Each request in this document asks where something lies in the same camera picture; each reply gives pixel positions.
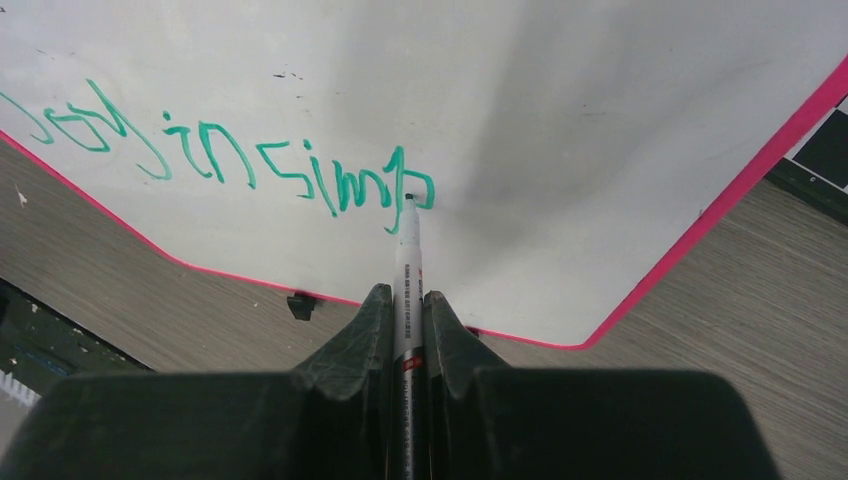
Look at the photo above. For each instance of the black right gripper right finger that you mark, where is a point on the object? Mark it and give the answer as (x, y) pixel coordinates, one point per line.
(495, 421)

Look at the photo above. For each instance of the pink framed whiteboard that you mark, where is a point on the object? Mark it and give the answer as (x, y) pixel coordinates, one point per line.
(557, 150)

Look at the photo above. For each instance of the green whiteboard marker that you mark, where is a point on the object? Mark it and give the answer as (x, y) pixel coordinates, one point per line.
(409, 456)

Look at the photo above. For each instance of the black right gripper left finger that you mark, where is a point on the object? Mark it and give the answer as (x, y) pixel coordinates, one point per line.
(326, 418)

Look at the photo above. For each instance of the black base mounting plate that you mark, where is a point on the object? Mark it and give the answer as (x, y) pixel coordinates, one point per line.
(40, 347)

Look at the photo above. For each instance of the black whiteboard clip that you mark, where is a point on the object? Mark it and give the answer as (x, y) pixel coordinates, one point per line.
(301, 305)

